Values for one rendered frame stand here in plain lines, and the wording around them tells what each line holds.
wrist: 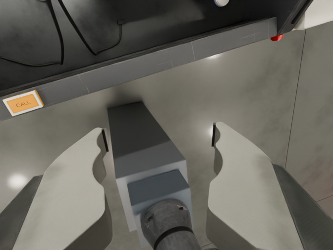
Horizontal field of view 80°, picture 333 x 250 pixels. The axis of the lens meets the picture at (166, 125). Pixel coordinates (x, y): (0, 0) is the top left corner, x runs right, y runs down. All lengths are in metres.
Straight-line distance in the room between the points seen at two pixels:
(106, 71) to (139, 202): 0.38
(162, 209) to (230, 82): 1.25
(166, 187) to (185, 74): 0.98
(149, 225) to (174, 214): 0.08
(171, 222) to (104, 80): 0.40
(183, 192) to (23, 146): 1.17
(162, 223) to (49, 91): 0.42
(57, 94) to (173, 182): 0.42
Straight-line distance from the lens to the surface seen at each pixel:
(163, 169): 0.69
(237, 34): 0.48
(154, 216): 0.61
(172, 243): 0.56
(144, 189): 0.65
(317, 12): 0.58
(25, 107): 0.42
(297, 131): 2.36
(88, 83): 0.40
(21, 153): 1.59
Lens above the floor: 1.35
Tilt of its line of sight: 63 degrees down
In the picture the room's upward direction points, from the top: 140 degrees clockwise
